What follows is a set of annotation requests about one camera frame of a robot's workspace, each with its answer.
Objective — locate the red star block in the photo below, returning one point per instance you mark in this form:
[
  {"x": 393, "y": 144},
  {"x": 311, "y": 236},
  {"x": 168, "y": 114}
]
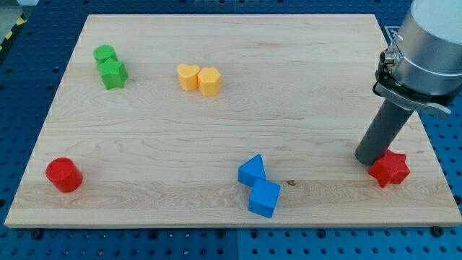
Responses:
[{"x": 391, "y": 168}]

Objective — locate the green star block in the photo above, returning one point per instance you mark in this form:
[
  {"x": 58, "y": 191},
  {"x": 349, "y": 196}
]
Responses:
[{"x": 113, "y": 73}]

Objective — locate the red cylinder block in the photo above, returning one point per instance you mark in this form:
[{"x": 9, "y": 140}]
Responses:
[{"x": 64, "y": 175}]

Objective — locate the green cylinder block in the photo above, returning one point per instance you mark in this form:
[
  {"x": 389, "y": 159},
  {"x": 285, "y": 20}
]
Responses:
[{"x": 104, "y": 52}]

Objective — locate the light wooden board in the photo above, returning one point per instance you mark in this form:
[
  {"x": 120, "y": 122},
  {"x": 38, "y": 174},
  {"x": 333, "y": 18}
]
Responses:
[{"x": 296, "y": 89}]

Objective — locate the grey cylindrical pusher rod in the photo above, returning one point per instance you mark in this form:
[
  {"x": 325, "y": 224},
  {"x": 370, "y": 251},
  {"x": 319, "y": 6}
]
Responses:
[{"x": 384, "y": 128}]

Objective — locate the blue triangle block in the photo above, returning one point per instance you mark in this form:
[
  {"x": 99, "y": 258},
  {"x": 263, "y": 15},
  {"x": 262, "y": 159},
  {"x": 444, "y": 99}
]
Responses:
[{"x": 251, "y": 170}]

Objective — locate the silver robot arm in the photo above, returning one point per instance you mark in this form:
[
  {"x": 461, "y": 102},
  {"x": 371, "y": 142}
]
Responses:
[{"x": 421, "y": 69}]

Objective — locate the blue cube block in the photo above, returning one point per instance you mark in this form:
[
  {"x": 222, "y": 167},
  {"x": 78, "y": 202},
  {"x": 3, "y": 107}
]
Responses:
[{"x": 264, "y": 197}]

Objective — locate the yellow hexagon block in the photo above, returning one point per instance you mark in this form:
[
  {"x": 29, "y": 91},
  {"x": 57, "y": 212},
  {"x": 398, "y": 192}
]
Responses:
[{"x": 209, "y": 81}]

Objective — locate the yellow heart block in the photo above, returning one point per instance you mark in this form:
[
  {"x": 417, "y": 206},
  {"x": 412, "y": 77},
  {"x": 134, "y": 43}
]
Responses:
[{"x": 188, "y": 76}]

